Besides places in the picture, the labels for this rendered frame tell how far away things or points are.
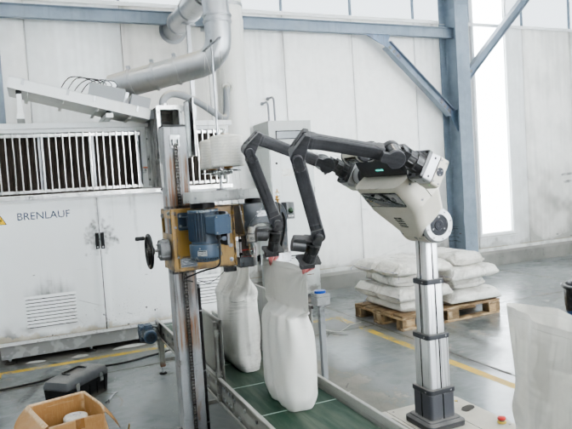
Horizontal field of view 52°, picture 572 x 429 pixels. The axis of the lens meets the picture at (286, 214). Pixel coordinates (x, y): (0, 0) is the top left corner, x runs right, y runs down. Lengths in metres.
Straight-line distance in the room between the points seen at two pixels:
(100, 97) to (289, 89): 3.04
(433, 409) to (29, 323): 3.82
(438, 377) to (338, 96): 5.57
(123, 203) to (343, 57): 3.81
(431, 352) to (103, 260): 3.57
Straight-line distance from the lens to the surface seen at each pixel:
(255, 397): 3.08
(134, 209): 5.68
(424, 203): 2.58
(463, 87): 8.69
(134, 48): 7.21
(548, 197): 10.21
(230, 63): 6.39
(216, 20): 5.54
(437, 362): 2.89
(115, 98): 5.45
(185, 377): 3.16
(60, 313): 5.71
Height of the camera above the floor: 1.43
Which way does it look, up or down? 3 degrees down
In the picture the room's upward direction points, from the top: 4 degrees counter-clockwise
